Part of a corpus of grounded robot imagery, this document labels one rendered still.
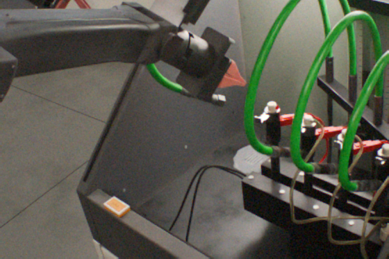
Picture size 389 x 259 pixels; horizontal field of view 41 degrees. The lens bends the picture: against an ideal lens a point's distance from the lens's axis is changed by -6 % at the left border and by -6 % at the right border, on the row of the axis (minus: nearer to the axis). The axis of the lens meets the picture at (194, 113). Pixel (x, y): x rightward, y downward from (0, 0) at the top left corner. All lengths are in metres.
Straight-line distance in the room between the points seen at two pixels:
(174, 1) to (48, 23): 0.29
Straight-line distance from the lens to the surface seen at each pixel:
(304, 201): 1.05
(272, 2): 1.29
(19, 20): 0.48
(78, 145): 3.11
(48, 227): 2.63
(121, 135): 1.20
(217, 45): 0.84
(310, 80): 0.77
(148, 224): 1.09
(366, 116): 1.06
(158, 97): 1.24
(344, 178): 0.77
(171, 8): 0.76
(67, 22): 0.53
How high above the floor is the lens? 1.69
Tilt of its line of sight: 32 degrees down
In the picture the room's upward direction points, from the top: 9 degrees counter-clockwise
